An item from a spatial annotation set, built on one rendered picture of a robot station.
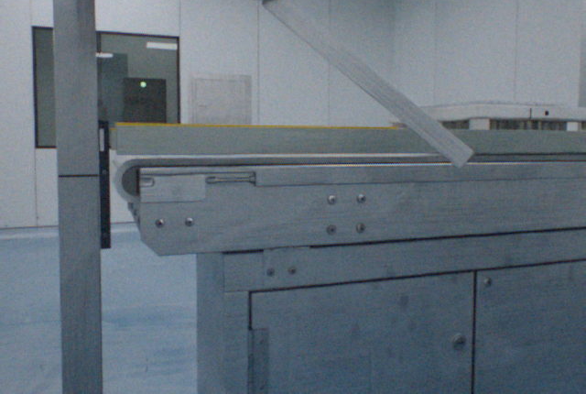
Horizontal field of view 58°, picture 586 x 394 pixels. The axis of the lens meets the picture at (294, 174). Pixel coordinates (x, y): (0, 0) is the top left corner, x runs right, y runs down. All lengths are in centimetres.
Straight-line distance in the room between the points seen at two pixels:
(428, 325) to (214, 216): 37
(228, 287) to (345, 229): 16
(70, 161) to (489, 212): 62
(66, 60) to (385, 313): 60
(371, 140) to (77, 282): 51
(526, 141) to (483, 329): 29
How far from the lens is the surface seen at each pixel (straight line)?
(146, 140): 59
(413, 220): 72
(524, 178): 82
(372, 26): 660
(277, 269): 69
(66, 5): 90
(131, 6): 583
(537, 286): 94
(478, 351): 90
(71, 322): 92
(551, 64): 485
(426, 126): 60
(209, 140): 60
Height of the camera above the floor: 93
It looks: 4 degrees down
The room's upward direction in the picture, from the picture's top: straight up
